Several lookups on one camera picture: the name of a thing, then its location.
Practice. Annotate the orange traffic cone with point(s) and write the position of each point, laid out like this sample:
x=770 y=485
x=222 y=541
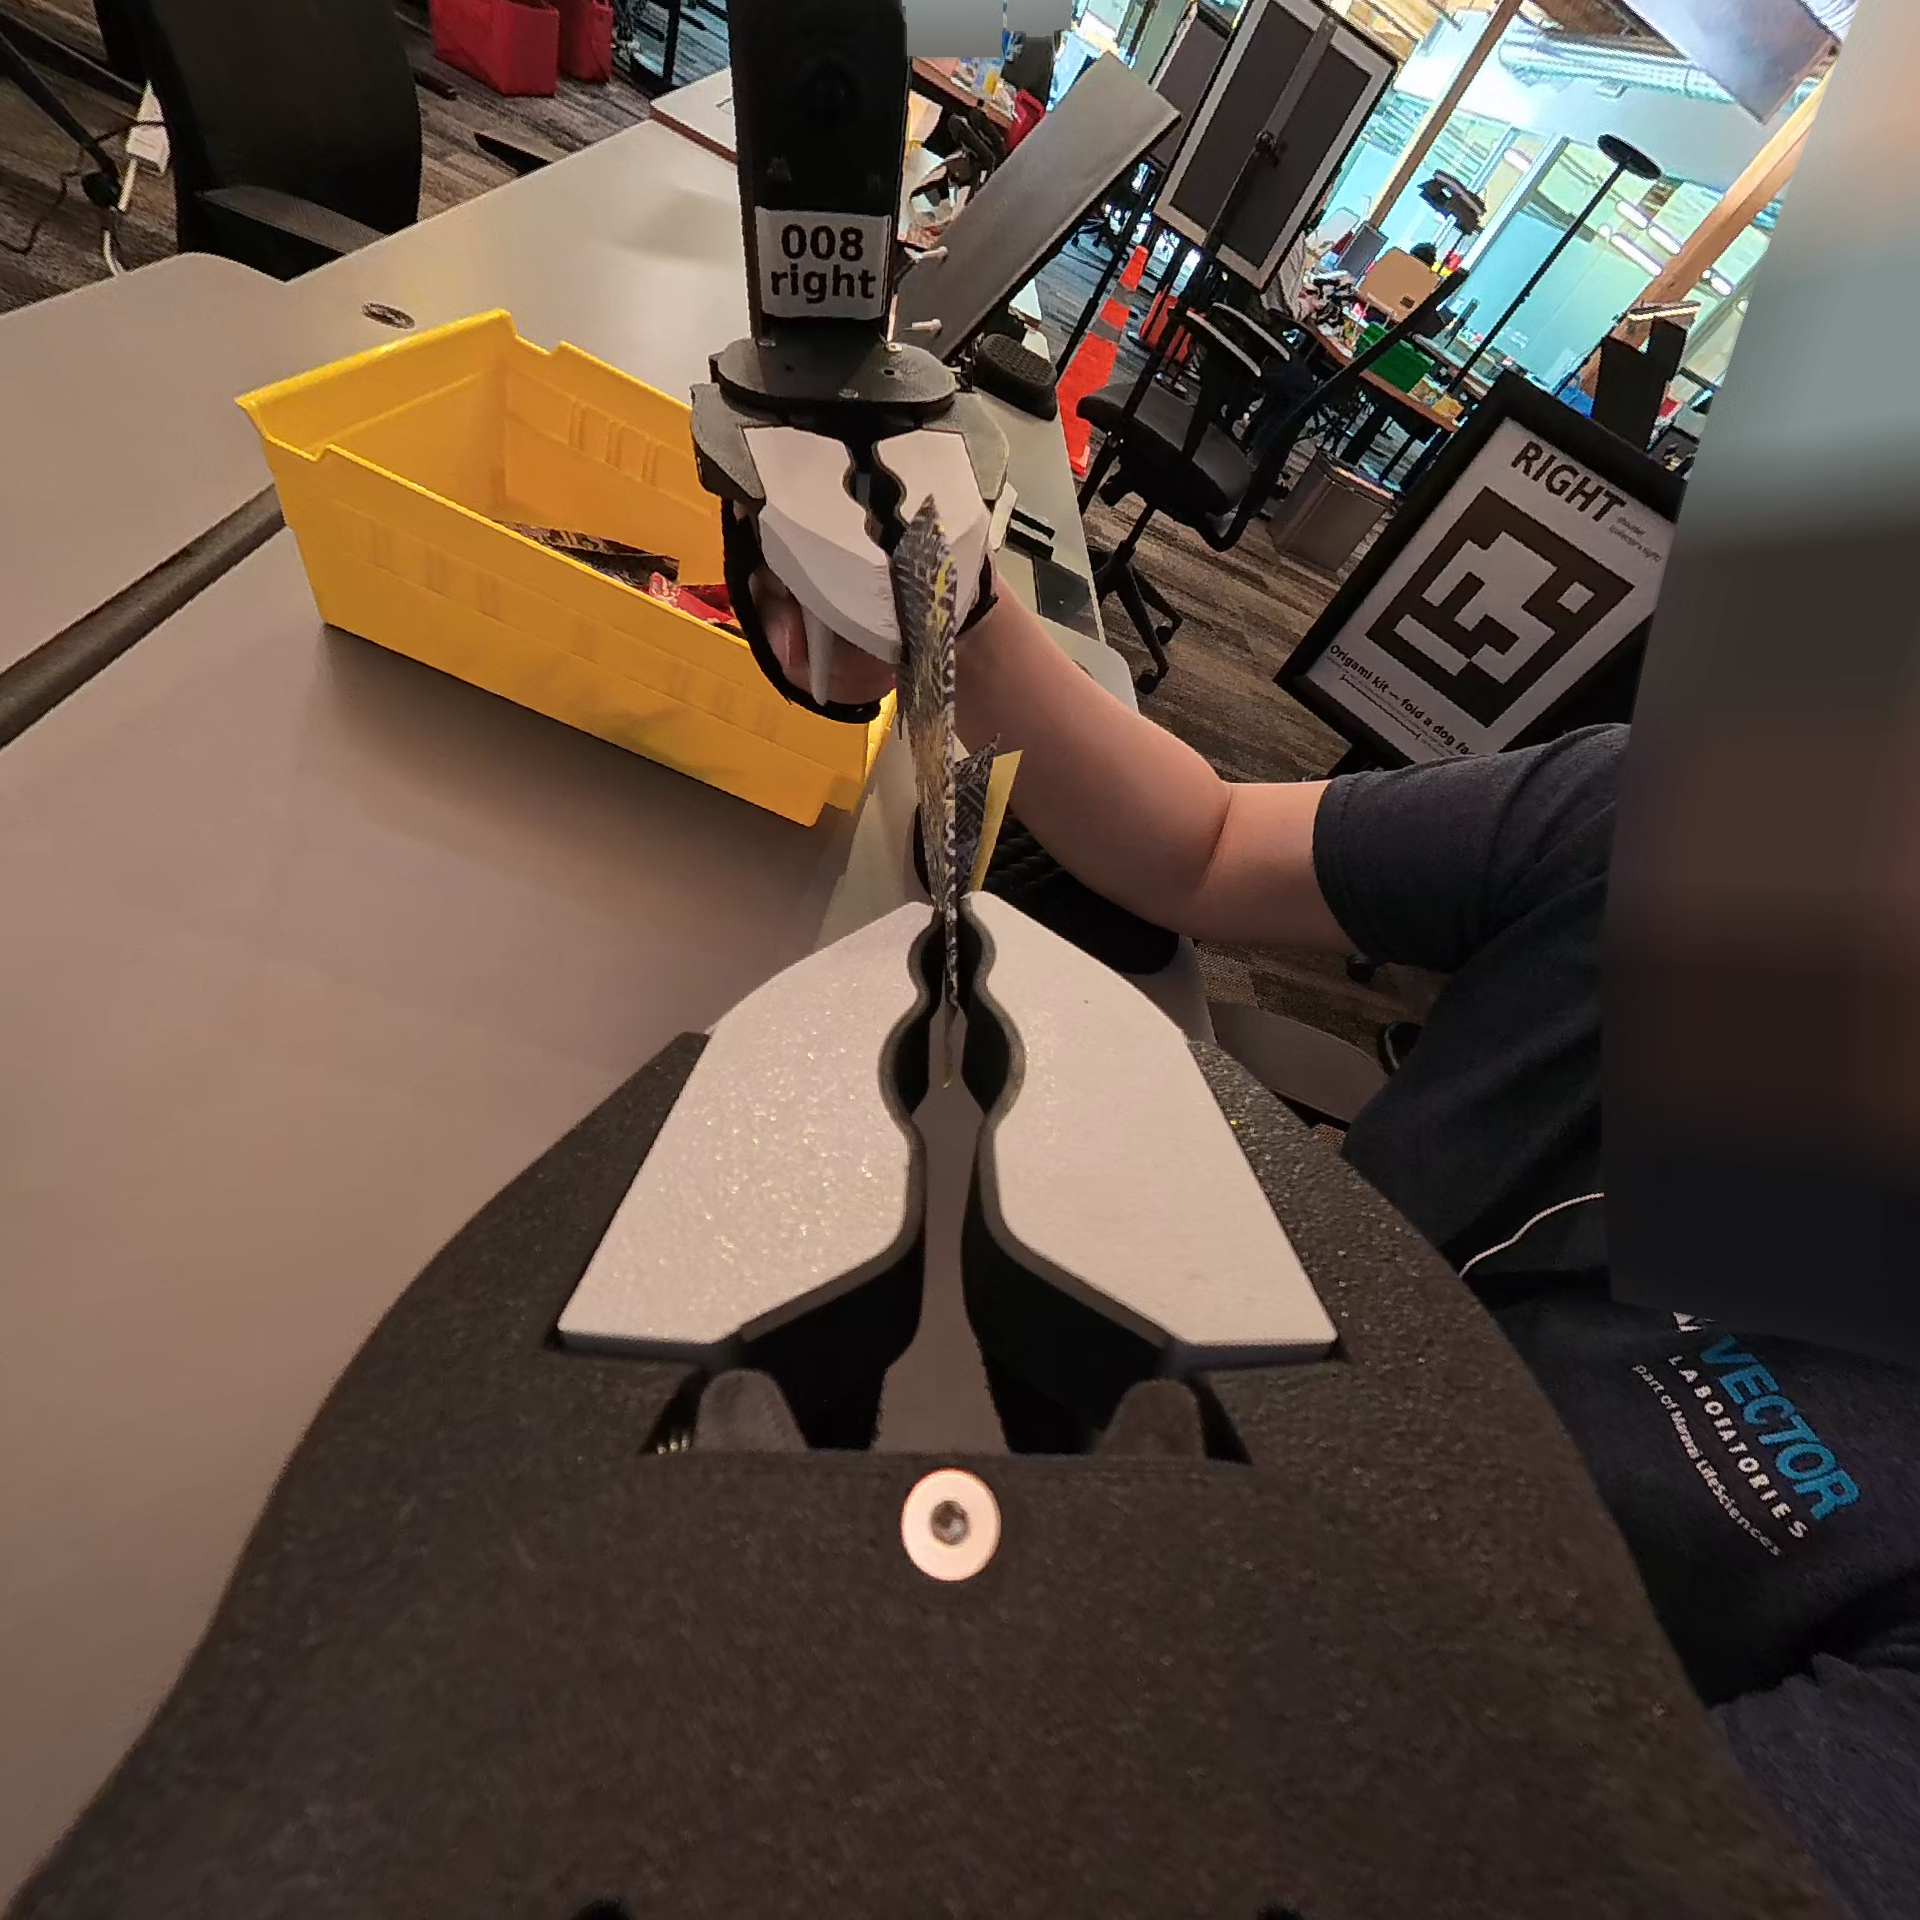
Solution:
x=1100 y=352

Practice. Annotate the black patterned origami paper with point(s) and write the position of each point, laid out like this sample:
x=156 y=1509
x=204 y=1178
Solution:
x=926 y=704

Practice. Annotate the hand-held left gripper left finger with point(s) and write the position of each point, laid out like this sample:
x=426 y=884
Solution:
x=765 y=1171

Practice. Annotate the grey waste bin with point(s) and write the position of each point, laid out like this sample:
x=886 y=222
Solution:
x=1333 y=517

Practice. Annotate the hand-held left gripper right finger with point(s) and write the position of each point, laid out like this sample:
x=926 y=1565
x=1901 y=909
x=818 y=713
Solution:
x=1142 y=1171

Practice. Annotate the person's right hand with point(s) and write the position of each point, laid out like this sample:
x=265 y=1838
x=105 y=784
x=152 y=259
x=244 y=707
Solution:
x=782 y=637

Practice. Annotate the black mesh office chair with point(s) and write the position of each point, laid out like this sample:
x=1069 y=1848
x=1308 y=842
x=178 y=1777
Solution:
x=1184 y=451

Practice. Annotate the framed black-white marker sign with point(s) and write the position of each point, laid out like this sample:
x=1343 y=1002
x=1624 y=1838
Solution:
x=1500 y=600

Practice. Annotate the yellow plastic bin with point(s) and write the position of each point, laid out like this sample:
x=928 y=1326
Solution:
x=452 y=569

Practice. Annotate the white power strip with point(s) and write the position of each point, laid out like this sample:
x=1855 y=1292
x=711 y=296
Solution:
x=148 y=141

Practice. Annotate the grey framed panel on stand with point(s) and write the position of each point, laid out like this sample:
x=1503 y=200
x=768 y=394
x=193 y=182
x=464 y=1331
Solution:
x=1276 y=136

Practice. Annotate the black floor lamp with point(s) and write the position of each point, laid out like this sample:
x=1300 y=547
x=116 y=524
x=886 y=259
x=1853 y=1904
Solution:
x=1624 y=148

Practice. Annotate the person's right forearm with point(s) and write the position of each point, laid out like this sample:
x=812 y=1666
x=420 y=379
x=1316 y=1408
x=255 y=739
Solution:
x=1142 y=796

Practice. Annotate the black tilted board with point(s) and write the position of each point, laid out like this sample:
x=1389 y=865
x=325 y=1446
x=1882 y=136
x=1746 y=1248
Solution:
x=1049 y=194

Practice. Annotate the pile of coloured origami papers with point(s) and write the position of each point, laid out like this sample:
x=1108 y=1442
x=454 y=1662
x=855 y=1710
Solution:
x=645 y=579

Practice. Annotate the black quilted elbow pad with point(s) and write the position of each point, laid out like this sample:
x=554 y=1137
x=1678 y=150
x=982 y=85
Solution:
x=1080 y=914

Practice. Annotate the black high-back office chair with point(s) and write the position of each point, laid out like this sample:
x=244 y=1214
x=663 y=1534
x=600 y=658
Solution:
x=285 y=118

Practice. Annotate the red bag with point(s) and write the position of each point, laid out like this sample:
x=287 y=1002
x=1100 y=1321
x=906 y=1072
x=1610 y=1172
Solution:
x=494 y=37
x=585 y=37

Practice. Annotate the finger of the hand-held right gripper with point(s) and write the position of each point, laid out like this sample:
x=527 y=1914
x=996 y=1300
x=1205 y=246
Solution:
x=809 y=510
x=960 y=494

